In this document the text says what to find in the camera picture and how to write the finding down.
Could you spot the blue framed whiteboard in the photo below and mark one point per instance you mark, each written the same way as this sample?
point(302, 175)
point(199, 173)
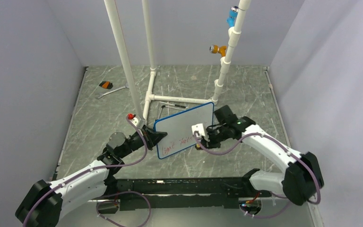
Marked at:
point(179, 129)

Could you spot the orange nozzle fitting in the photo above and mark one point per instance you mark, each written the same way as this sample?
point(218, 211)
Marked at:
point(214, 49)

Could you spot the silver wrench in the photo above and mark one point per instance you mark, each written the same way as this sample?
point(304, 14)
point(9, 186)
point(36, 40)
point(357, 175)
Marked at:
point(100, 95)

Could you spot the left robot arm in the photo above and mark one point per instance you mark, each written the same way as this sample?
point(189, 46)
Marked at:
point(47, 203)

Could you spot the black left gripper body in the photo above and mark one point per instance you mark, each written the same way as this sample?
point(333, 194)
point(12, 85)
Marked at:
point(147, 137)

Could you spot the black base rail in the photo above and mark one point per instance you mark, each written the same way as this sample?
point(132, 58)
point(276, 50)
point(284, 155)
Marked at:
point(224, 192)

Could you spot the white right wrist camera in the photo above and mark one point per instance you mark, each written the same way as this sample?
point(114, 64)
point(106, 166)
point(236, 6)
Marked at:
point(199, 132)

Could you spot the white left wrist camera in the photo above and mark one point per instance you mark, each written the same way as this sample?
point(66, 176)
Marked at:
point(136, 120)

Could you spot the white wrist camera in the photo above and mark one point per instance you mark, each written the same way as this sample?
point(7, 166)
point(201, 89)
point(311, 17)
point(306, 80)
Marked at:
point(136, 120)
point(199, 132)

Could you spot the blue nozzle fitting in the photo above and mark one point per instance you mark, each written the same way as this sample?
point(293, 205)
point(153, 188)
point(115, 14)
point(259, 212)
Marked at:
point(232, 15)

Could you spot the white pvc pipe frame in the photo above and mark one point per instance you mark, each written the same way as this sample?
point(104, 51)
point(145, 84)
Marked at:
point(234, 33)

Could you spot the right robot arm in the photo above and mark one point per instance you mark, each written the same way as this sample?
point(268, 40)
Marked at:
point(300, 179)

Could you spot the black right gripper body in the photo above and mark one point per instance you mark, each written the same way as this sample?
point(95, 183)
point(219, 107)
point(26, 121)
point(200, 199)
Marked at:
point(216, 136)

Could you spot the black whiteboard marker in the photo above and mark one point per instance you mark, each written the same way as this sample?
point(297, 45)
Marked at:
point(174, 106)

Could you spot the orange black small tool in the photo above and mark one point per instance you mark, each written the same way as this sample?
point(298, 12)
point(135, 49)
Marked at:
point(106, 85)

